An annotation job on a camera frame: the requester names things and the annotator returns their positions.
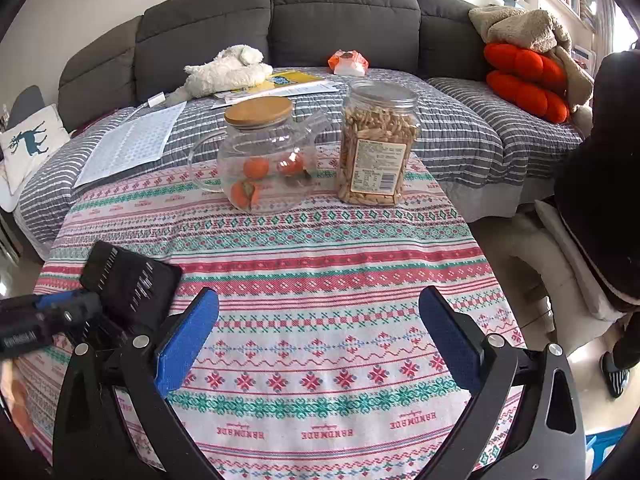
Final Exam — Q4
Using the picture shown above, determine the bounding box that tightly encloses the glass teapot with bamboo lid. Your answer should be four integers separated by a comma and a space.
189, 96, 331, 216

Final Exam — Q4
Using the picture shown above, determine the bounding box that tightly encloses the orange snack packet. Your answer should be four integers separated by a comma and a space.
327, 49, 370, 76

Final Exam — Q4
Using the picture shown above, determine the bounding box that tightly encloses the grey sofa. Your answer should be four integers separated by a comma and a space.
57, 0, 596, 223

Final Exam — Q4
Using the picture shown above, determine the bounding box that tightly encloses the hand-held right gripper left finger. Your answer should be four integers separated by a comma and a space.
52, 286, 226, 480

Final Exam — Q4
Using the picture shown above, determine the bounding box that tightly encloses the cream plush toy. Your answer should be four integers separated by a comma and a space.
170, 44, 275, 102

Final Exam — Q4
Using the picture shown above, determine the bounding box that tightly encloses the black tool case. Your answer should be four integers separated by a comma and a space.
80, 240, 183, 343

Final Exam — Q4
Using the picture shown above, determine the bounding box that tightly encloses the clear plastic snack jar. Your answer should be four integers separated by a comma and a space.
336, 80, 421, 207

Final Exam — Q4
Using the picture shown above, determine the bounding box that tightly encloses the orange pumpkin cushion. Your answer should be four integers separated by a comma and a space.
486, 70, 571, 124
482, 42, 568, 93

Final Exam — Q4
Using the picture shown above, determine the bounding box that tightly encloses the white paper sheet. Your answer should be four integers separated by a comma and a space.
210, 80, 341, 111

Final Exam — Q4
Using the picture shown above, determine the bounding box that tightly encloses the white quilted cloth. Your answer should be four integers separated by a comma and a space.
0, 165, 26, 212

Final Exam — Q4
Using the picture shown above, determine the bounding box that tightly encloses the orange tangerine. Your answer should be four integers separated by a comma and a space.
243, 157, 271, 180
278, 152, 306, 177
231, 181, 261, 211

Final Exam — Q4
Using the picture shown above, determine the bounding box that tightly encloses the grey chair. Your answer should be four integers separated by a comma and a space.
9, 85, 46, 122

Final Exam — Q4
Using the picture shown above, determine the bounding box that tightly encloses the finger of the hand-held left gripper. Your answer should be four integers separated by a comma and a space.
45, 305, 108, 335
35, 290, 101, 313

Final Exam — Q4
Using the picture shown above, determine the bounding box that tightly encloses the grey striped blanket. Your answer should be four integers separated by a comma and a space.
12, 66, 586, 261

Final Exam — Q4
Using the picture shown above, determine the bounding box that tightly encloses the white dotted sheet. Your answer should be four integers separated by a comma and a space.
74, 101, 188, 189

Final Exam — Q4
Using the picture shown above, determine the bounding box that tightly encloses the blue plastic object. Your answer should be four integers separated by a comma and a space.
585, 430, 631, 472

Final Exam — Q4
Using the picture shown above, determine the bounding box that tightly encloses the yellow booklet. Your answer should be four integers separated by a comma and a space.
247, 70, 326, 92

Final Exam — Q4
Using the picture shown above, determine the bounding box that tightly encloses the white deer print pillow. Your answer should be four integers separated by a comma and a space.
0, 104, 71, 196

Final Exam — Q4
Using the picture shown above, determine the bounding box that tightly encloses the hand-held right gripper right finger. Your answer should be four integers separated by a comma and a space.
417, 285, 587, 480

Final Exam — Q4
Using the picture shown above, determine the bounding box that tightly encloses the beige fleece blanket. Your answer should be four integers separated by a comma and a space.
468, 5, 596, 113

